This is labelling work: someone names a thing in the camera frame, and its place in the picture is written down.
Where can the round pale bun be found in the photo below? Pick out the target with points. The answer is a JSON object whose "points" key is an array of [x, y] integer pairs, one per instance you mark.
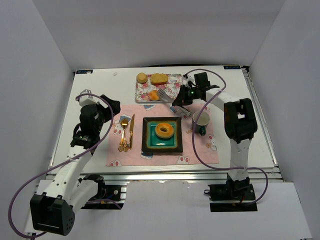
{"points": [[141, 78]]}

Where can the seeded bread slice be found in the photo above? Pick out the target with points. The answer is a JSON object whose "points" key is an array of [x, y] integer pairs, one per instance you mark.
{"points": [[159, 79]]}

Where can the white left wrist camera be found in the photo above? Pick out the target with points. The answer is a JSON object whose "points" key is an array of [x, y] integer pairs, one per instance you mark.
{"points": [[85, 98]]}

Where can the teal square plate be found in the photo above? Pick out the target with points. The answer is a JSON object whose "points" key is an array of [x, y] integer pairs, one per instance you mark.
{"points": [[152, 144]]}

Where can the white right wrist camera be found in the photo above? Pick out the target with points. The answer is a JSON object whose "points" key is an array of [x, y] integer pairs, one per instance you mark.
{"points": [[189, 81]]}

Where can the corner label sticker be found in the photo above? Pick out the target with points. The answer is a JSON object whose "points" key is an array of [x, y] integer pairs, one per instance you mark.
{"points": [[231, 67], [84, 71]]}

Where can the orange ring doughnut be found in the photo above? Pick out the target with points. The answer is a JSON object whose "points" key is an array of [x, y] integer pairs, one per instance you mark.
{"points": [[164, 130]]}

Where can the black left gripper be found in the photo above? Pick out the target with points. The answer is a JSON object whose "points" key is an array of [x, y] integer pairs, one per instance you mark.
{"points": [[110, 107]]}

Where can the pink bunny placemat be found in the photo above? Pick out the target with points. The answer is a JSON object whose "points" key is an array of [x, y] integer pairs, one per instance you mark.
{"points": [[193, 144]]}

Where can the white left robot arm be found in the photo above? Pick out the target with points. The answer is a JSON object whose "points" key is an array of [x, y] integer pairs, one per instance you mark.
{"points": [[54, 210]]}

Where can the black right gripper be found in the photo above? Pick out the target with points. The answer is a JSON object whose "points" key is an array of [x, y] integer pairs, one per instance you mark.
{"points": [[180, 97]]}

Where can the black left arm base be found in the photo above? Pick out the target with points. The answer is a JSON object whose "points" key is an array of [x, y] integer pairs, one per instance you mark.
{"points": [[107, 196]]}

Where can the floral serving tray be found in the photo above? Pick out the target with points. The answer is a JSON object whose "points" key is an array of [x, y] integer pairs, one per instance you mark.
{"points": [[171, 88]]}

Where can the green ceramic mug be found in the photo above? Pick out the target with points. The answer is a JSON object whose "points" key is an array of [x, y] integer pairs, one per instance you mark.
{"points": [[200, 122]]}

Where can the right corner label sticker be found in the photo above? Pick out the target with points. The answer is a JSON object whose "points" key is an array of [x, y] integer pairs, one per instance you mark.
{"points": [[231, 67]]}

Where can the steel serving tongs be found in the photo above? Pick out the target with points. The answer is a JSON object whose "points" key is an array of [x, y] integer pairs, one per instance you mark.
{"points": [[162, 94]]}

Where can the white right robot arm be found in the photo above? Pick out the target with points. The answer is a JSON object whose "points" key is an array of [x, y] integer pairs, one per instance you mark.
{"points": [[239, 118]]}

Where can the small golden bun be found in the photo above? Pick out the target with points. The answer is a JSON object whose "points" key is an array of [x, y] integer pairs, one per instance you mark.
{"points": [[153, 95]]}

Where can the left corner label sticker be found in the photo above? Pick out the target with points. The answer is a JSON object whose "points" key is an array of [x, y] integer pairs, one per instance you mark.
{"points": [[84, 71]]}

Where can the gold knife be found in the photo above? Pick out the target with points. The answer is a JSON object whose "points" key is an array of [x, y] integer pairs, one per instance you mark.
{"points": [[131, 132]]}

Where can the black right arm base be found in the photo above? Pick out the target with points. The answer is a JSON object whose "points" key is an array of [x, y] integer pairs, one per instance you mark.
{"points": [[221, 200]]}

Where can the gold fork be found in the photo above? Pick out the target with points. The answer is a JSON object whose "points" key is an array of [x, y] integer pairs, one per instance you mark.
{"points": [[123, 142]]}

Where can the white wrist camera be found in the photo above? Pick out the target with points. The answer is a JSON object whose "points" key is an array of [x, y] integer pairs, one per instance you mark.
{"points": [[189, 81], [85, 98]]}

